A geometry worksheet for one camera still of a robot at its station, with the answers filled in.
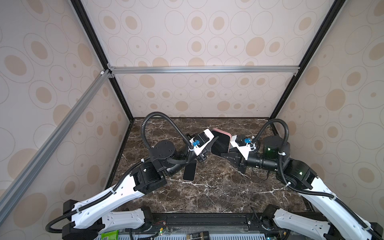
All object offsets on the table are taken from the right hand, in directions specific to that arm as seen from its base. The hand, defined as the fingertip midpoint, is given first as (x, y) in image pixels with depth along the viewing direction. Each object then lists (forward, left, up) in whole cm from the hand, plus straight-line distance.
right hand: (223, 153), depth 59 cm
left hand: (-1, +4, +13) cm, 13 cm away
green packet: (-24, +51, -32) cm, 65 cm away
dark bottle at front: (-24, +10, -31) cm, 41 cm away
